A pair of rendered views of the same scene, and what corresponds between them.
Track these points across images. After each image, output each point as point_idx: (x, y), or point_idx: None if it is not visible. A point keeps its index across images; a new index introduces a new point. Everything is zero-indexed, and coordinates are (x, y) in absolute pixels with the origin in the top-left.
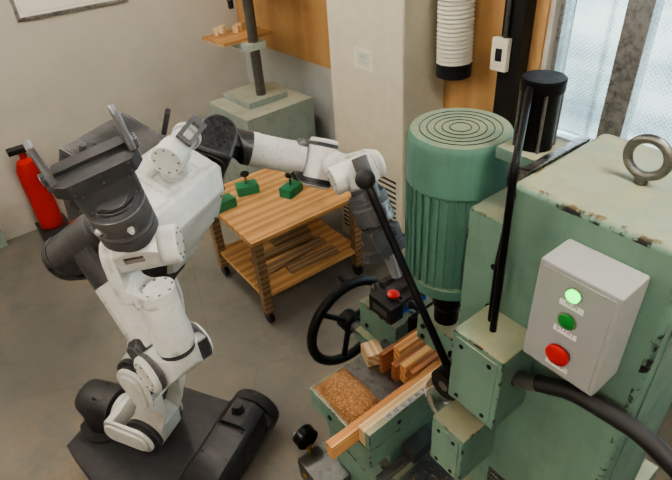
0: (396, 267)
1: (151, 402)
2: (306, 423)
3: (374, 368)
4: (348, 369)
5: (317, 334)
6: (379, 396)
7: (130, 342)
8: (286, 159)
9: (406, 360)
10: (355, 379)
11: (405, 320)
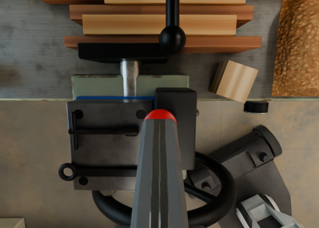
0: (164, 154)
1: (298, 224)
2: (254, 113)
3: (239, 62)
4: (270, 89)
5: (224, 181)
6: (275, 14)
7: None
8: None
9: (230, 0)
10: (302, 51)
11: (157, 79)
